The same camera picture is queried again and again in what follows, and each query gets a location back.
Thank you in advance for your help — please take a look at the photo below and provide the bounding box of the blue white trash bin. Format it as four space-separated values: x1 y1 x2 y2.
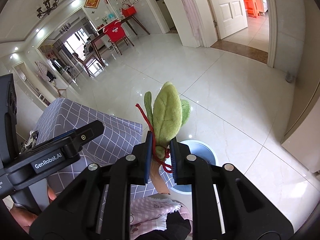
171 139 218 195

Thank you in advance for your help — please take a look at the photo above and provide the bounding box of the white panel door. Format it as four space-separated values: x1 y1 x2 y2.
210 0 248 39

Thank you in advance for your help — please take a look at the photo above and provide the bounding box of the grey checkered tablecloth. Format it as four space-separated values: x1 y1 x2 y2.
34 98 174 202

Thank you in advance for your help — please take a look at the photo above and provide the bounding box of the chair with red cover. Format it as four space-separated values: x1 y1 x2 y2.
103 20 134 55

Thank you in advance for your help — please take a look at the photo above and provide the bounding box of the gold framed picture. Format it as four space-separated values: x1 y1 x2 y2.
84 0 100 9

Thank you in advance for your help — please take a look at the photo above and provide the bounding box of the left hand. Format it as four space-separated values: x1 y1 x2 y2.
7 184 57 234

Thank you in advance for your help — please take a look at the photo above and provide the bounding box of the green plush leaf toy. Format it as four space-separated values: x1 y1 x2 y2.
136 82 191 173

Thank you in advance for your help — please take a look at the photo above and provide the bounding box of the wooden dining chair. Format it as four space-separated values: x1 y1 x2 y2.
72 52 104 77

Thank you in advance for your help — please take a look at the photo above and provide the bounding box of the door stopper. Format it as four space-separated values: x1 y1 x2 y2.
285 72 294 83

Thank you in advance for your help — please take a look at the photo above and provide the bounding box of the black chandelier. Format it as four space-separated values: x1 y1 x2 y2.
36 0 59 19

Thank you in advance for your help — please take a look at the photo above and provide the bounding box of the pink patterned cloth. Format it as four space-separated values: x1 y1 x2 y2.
129 197 193 239

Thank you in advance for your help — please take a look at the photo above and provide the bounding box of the dark wooden dining table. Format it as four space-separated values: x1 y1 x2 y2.
90 15 150 66

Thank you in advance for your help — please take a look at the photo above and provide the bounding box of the orange plastic stool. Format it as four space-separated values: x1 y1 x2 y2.
244 0 260 18

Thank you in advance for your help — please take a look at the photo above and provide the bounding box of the pink door curtain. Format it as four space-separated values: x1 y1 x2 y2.
181 0 207 47

